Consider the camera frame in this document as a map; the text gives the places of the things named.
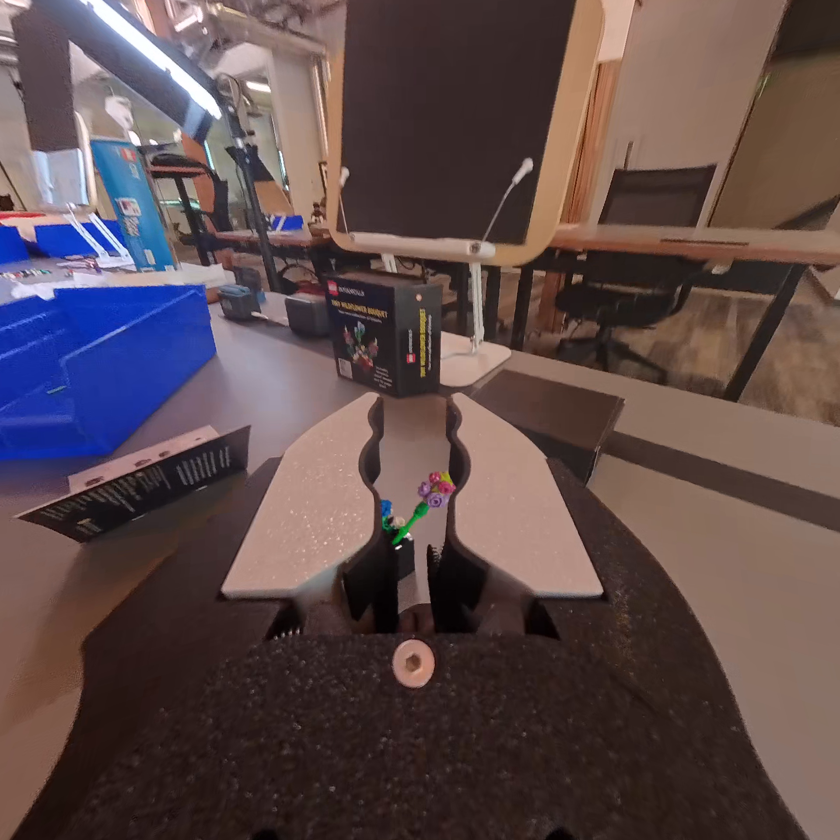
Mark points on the small black box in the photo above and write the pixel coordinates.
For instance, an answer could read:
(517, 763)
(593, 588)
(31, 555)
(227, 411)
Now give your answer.
(306, 315)
(239, 303)

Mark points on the flat black box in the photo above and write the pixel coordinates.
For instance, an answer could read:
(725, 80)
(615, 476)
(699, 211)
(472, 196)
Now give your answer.
(551, 407)

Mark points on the black desk lamp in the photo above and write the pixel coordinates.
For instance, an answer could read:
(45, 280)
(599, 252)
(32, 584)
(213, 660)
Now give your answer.
(158, 66)

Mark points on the instruction booklet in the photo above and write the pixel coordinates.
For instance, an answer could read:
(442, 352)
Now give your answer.
(145, 479)

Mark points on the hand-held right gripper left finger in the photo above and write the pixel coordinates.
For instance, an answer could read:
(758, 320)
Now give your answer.
(309, 519)

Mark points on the blue storage bin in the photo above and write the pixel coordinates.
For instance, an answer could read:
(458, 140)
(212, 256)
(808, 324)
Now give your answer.
(53, 239)
(118, 341)

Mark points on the blue printed carton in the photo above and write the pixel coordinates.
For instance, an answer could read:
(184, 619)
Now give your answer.
(131, 197)

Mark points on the grey desk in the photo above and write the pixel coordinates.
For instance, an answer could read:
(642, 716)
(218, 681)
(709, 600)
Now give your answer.
(735, 551)

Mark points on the green stem toy flower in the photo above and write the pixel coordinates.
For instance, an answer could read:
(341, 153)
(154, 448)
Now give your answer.
(437, 490)

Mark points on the black product box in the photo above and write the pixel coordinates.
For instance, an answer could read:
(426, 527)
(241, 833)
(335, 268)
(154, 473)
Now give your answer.
(381, 335)

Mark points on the black office chair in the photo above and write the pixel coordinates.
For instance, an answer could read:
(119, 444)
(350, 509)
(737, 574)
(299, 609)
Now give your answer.
(650, 210)

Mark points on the wooden background desk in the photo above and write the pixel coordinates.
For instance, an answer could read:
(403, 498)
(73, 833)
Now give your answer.
(683, 243)

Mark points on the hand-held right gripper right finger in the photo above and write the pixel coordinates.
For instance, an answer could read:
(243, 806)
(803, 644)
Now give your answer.
(525, 519)

